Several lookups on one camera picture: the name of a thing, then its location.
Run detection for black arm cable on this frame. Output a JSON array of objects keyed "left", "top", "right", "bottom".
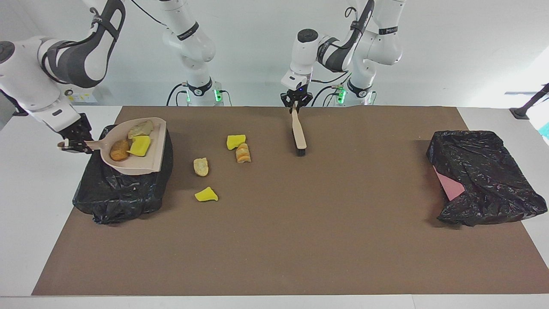
[
  {"left": 311, "top": 71, "right": 350, "bottom": 85},
  {"left": 129, "top": 0, "right": 169, "bottom": 27}
]

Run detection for brown table mat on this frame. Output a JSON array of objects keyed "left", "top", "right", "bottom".
[{"left": 31, "top": 106, "right": 549, "bottom": 297}]

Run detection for pale cracker piece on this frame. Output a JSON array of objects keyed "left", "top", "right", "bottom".
[{"left": 128, "top": 120, "right": 154, "bottom": 139}]

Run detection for black trash bag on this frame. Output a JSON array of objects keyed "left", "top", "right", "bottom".
[
  {"left": 72, "top": 122, "right": 174, "bottom": 225},
  {"left": 426, "top": 130, "right": 549, "bottom": 227}
]

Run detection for beige brush black bristles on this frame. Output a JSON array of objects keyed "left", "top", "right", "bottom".
[{"left": 292, "top": 109, "right": 307, "bottom": 156}]

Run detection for pink bin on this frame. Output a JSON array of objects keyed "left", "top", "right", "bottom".
[{"left": 432, "top": 165, "right": 466, "bottom": 201}]

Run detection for yellow sponge chunk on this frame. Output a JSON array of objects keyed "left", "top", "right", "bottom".
[{"left": 226, "top": 134, "right": 247, "bottom": 151}]

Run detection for white wall box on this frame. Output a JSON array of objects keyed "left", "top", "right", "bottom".
[{"left": 64, "top": 88, "right": 99, "bottom": 103}]

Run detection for curved yellow sponge piece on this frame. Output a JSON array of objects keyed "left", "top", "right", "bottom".
[{"left": 127, "top": 136, "right": 151, "bottom": 157}]

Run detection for yellow sponge wedge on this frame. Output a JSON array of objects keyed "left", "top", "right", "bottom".
[{"left": 194, "top": 187, "right": 219, "bottom": 202}]

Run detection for beige plastic dustpan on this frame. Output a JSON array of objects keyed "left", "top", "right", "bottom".
[{"left": 84, "top": 117, "right": 168, "bottom": 176}]

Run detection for striped croissant piece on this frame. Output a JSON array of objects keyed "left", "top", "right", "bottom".
[{"left": 235, "top": 143, "right": 252, "bottom": 164}]

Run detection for brown fried nugget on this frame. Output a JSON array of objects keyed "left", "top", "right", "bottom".
[{"left": 110, "top": 139, "right": 131, "bottom": 162}]

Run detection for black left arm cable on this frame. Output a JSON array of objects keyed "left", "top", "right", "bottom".
[{"left": 311, "top": 71, "right": 350, "bottom": 85}]

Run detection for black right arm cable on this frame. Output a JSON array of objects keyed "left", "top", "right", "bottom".
[{"left": 129, "top": 0, "right": 169, "bottom": 27}]

